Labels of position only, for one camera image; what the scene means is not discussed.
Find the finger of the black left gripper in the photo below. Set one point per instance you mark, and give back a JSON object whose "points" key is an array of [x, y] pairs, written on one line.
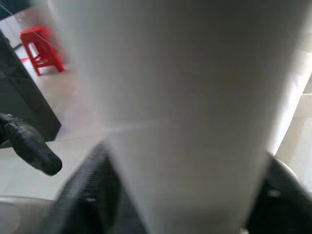
{"points": [[31, 148]]}

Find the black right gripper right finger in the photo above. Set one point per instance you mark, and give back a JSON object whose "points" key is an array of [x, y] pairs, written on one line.
{"points": [[280, 209]]}

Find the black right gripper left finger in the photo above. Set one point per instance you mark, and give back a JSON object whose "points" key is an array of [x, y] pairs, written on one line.
{"points": [[87, 202]]}

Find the white plastic table leg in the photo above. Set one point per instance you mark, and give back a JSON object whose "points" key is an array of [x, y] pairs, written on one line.
{"points": [[182, 97]]}

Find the white plastic children table top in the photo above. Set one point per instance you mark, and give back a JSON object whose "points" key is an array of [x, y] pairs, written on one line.
{"points": [[303, 109]]}

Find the black tablecloth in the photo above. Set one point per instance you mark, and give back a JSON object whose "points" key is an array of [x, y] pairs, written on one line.
{"points": [[24, 92]]}

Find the red plastic stool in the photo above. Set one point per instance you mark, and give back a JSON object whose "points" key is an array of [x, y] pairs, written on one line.
{"points": [[41, 41]]}

